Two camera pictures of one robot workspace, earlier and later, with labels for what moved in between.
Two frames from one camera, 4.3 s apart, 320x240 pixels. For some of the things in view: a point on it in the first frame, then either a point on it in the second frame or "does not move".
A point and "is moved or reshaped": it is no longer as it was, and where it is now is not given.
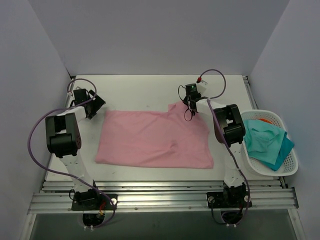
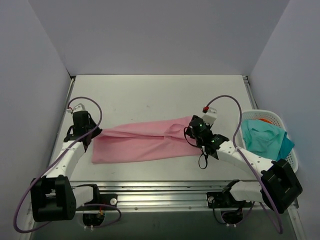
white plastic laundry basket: (289, 166) does not move
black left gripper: (94, 104) → (91, 131)
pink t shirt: (155, 137) is moved or reshaped
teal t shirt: (266, 143) does not move
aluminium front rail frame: (56, 195) does not move
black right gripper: (191, 102) → (191, 130)
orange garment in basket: (266, 120) does not move
